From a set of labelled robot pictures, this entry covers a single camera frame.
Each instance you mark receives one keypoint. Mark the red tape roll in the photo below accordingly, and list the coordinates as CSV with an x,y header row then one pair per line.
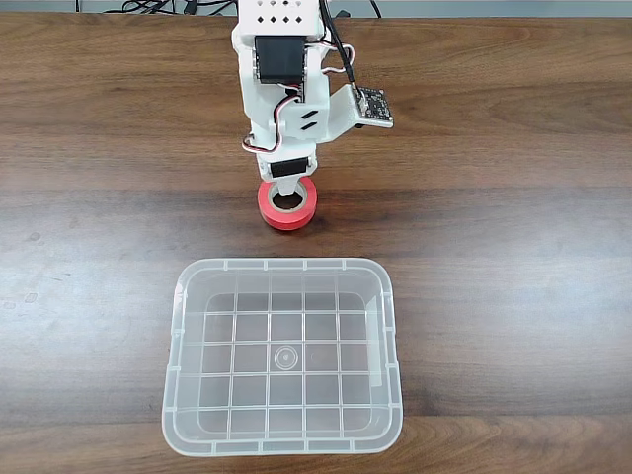
x,y
286,222

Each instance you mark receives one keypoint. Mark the clear plastic box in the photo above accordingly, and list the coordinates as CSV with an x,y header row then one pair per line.
x,y
197,296

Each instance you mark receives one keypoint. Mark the camera module on white bracket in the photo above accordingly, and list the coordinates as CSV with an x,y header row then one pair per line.
x,y
375,106

